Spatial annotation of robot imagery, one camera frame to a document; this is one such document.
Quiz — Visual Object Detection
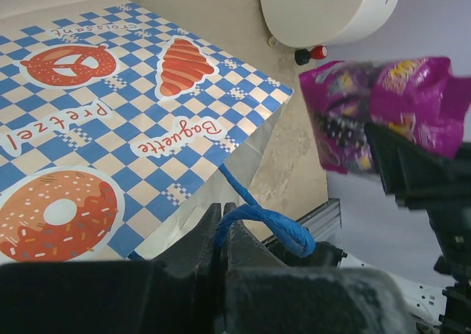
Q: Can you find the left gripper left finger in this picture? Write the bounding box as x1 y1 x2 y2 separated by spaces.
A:
1 204 221 333

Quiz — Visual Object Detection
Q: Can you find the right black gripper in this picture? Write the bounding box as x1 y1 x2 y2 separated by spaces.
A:
365 123 470 275

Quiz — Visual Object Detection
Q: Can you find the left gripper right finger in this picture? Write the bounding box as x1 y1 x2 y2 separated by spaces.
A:
222 203 414 333

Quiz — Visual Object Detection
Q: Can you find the purple snack bag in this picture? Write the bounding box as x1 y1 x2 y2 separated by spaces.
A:
299 57 470 174

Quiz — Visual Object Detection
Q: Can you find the blue checkered paper bag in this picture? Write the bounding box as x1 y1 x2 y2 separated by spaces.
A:
1 3 293 263

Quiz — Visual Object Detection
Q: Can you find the red black button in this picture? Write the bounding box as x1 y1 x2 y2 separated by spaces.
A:
294 45 327 65

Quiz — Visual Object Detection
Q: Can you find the white cylindrical container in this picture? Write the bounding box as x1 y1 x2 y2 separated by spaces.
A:
261 0 398 48

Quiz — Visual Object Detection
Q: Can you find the aluminium frame rail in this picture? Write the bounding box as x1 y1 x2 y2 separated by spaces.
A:
297 199 342 248

